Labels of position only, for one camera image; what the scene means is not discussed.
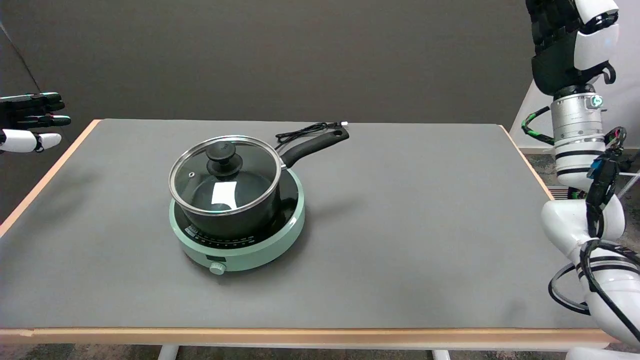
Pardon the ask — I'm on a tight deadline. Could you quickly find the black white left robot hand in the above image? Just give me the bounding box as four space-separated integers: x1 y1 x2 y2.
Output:
0 92 72 155

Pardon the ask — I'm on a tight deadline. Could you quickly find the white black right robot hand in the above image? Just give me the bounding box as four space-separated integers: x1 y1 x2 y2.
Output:
526 0 621 96

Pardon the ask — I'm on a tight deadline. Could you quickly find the glass pot lid black knob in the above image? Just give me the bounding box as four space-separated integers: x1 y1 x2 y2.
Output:
168 135 283 217

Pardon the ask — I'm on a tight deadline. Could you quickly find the grey table mat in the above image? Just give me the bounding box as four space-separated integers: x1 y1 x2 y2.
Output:
0 119 601 330

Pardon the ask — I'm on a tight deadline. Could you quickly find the mint green induction cooker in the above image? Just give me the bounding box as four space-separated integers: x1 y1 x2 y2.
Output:
169 167 306 276

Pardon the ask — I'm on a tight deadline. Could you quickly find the black saucepan with handle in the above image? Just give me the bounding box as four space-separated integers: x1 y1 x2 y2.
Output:
175 127 350 240

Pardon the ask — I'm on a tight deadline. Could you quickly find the black power cable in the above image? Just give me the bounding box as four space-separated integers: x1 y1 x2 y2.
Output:
275 121 349 146

